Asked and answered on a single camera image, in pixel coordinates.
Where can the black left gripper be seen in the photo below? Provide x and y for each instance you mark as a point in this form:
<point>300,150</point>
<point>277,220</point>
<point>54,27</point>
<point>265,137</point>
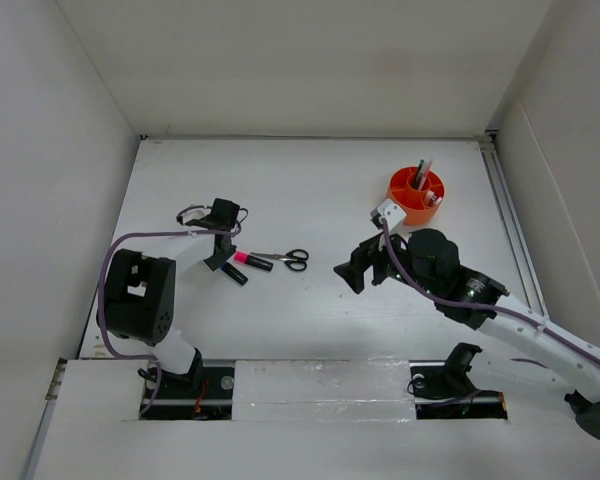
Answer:
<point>216,262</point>

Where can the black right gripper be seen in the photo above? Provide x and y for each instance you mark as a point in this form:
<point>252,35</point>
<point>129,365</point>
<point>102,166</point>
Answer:
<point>369,252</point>

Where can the pink capped black highlighter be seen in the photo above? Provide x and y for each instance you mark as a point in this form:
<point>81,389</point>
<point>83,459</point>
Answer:
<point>253,261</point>

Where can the blue capped black highlighter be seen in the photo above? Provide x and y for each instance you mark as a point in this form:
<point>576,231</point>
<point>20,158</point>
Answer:
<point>234,273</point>

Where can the black handled scissors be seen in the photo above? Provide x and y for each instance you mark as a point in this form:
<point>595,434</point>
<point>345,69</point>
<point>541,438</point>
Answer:
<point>296,260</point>

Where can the pink pencil sharpener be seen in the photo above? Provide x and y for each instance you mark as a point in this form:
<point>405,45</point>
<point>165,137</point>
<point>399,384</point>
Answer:
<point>431,199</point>

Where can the green gel pen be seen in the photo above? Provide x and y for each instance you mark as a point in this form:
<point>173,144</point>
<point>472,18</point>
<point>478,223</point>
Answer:
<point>418,174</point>

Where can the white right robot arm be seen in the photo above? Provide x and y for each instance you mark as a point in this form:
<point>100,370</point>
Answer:
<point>429,262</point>

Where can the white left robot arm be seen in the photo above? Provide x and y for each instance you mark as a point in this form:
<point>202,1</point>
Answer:
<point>137,289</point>

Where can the orange round compartment container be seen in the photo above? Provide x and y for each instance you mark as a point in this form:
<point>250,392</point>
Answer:
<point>400,190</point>

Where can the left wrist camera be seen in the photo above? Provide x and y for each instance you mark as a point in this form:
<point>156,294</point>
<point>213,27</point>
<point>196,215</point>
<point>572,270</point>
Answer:
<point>191,213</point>

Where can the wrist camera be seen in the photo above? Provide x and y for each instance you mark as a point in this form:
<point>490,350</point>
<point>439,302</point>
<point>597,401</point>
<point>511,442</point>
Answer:
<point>388,214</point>
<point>191,213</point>

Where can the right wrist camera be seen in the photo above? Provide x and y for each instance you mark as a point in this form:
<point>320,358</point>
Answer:
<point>388,214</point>

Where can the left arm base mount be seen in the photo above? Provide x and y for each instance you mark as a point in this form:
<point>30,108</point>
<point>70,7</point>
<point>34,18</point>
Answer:
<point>204,394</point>

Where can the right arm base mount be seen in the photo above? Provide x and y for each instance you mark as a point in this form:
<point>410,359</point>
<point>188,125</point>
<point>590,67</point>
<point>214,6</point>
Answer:
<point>442,389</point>

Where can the front metal rail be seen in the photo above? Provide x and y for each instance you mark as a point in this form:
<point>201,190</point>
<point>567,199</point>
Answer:
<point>341,391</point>

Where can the aluminium rail right side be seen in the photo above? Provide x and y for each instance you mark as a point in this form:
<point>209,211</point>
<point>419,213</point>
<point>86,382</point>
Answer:
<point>526,272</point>

